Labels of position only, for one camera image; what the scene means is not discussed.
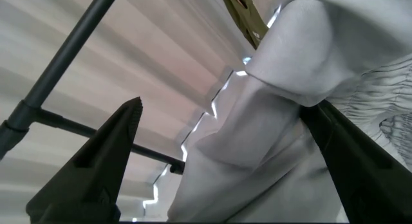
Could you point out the white curtain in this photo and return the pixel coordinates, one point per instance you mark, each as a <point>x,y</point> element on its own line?
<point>145,50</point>

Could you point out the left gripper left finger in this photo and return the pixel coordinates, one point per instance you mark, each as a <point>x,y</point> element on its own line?
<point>71,198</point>

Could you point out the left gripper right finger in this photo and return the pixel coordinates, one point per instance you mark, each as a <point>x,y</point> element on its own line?
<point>360,185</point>

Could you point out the black clothes rack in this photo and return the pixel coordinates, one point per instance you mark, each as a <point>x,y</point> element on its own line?
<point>67,50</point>

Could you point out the pale grey shorts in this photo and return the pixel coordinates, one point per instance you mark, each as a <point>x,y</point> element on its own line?
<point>257,137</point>

